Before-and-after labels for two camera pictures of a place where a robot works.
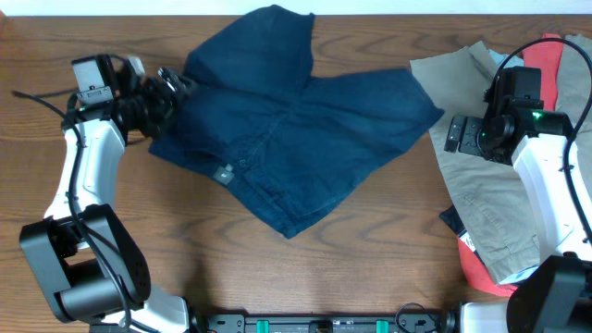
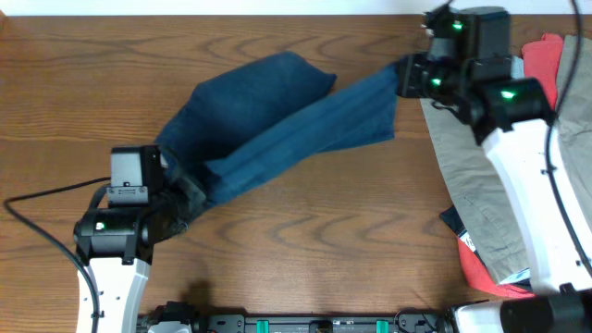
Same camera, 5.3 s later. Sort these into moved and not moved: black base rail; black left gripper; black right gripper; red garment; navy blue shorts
Moved: black left gripper; black right gripper; navy blue shorts
Not moved: black base rail; red garment
